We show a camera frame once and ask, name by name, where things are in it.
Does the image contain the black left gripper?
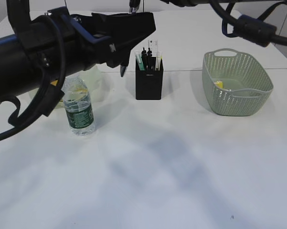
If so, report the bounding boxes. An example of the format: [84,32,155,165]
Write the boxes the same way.
[70,12,156,68]

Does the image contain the mint green utility knife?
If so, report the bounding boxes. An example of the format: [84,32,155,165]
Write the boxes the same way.
[135,51,145,71]

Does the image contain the black blue gel pen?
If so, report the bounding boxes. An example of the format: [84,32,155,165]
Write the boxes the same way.
[146,47,155,71]

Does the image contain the clear plastic ruler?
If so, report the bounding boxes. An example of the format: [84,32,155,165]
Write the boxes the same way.
[148,40,159,57]

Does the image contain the yellow pear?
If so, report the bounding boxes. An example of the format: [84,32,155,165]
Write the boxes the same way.
[50,80,64,103]

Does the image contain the clear water bottle green label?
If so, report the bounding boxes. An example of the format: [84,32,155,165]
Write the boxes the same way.
[62,73,95,136]

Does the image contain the yellow-green pen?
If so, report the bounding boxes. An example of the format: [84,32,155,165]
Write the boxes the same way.
[154,52,162,71]

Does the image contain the yellow utility knife packaging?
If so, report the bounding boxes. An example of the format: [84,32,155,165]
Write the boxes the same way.
[214,81,231,91]

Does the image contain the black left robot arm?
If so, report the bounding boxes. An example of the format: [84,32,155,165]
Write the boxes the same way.
[0,0,156,141]

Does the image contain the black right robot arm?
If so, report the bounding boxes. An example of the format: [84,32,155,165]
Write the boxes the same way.
[164,0,287,47]

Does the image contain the black square pen holder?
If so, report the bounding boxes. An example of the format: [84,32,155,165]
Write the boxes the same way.
[135,61,164,100]

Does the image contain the green wavy glass plate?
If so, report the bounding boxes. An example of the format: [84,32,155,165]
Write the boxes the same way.
[28,66,104,110]

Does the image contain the green perforated plastic basket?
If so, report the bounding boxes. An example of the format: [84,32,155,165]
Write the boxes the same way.
[202,48,274,116]

